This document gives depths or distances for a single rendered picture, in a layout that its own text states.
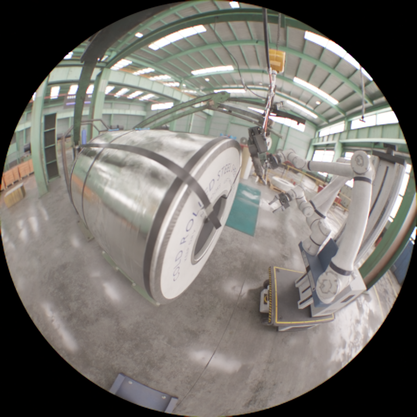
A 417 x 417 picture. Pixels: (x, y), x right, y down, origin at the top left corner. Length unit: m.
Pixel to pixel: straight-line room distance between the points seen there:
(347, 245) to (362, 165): 0.37
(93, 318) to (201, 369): 1.06
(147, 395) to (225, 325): 1.05
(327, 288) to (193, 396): 1.29
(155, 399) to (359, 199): 1.84
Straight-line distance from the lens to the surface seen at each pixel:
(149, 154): 0.42
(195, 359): 1.37
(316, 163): 1.11
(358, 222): 0.73
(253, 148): 0.82
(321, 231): 1.20
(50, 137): 6.47
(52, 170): 6.55
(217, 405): 1.56
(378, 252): 3.28
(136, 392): 1.51
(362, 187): 0.74
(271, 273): 1.48
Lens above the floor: 1.35
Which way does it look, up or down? 30 degrees down
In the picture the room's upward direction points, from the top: 13 degrees clockwise
